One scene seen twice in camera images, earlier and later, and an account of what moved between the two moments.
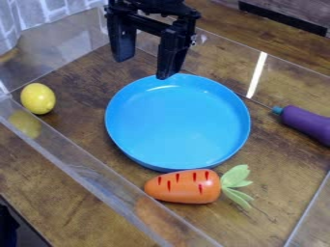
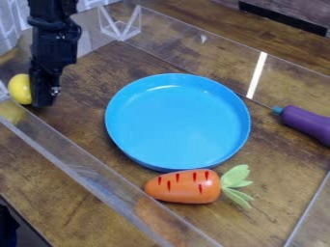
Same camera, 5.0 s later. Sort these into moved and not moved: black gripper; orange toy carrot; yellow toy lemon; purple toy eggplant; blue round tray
Moved: black gripper; yellow toy lemon
Not moved: orange toy carrot; blue round tray; purple toy eggplant
